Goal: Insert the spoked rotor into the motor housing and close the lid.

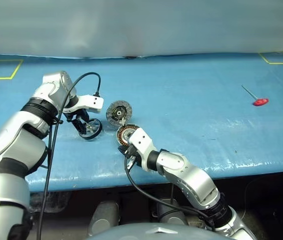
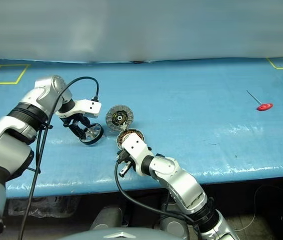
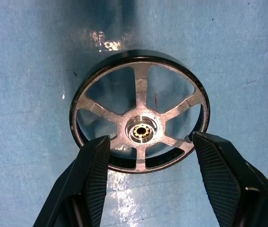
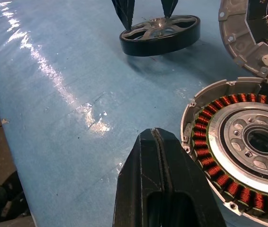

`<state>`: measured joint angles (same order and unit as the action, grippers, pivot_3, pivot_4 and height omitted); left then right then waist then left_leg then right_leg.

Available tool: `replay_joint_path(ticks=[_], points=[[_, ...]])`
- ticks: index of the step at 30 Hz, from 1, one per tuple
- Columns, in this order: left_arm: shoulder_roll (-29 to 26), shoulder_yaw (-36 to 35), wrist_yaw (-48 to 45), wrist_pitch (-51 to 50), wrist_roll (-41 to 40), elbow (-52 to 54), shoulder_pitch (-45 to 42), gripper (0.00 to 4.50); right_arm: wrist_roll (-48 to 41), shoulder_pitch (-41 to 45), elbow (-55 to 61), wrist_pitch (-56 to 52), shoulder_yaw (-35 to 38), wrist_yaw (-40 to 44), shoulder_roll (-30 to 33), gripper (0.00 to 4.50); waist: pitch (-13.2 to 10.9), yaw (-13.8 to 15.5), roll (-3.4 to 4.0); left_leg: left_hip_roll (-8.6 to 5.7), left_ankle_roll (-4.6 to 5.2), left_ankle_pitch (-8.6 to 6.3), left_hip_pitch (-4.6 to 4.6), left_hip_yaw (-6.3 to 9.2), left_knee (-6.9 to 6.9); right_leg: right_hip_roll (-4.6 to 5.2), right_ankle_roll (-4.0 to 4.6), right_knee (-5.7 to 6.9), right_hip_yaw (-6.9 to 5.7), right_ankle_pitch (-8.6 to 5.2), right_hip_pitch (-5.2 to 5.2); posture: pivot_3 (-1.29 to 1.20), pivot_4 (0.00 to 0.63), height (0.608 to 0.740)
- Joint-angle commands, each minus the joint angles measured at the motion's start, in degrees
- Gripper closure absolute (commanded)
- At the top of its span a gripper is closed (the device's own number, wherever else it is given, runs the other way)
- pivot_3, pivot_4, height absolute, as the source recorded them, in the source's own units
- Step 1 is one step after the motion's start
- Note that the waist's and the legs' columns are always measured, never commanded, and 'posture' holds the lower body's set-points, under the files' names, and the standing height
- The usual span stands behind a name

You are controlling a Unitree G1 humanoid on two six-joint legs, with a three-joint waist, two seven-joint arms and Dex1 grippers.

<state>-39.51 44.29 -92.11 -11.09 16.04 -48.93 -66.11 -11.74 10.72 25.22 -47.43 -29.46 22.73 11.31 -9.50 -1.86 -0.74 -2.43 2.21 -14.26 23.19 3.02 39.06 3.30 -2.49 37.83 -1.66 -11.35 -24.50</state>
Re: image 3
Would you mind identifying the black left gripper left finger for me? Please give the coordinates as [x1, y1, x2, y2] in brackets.
[33, 135, 111, 227]

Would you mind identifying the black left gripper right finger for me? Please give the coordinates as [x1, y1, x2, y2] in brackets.
[192, 131, 268, 227]

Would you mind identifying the silver spoked pulley wheel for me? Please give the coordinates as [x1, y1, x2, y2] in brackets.
[69, 49, 211, 175]

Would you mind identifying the blue table cover sheet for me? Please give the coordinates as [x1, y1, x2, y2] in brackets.
[0, 0, 268, 227]

